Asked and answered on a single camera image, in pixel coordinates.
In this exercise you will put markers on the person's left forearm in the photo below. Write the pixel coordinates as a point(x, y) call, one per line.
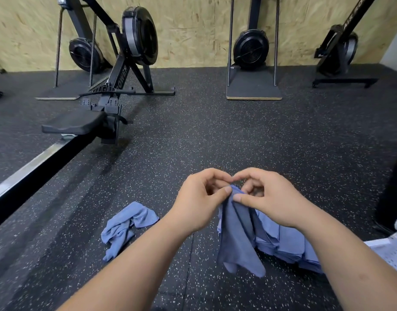
point(121, 275)

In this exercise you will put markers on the blue towel pile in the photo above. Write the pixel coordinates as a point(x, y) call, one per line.
point(124, 226)

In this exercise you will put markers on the black ski trainer grey platform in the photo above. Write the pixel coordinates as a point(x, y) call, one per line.
point(80, 53)

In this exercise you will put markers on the plain blue towel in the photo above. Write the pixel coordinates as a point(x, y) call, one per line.
point(237, 236)

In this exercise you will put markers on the black ski trainer wooden-edged platform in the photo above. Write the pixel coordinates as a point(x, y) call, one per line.
point(251, 51)

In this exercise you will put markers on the white perforated metal rack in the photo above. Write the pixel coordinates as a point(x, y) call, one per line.
point(389, 252)

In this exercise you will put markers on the black upright exercise machine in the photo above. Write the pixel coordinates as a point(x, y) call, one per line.
point(334, 51)

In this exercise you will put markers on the black printed punching bag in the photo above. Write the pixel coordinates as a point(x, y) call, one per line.
point(392, 194)

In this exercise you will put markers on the black rowing machine with rail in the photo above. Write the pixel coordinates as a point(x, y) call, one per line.
point(62, 132)

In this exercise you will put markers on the person's left hand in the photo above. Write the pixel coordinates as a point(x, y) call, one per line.
point(195, 204)

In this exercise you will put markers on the person's right forearm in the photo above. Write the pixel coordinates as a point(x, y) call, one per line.
point(357, 265)

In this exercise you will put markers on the person's right hand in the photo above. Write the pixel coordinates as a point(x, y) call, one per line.
point(276, 197)

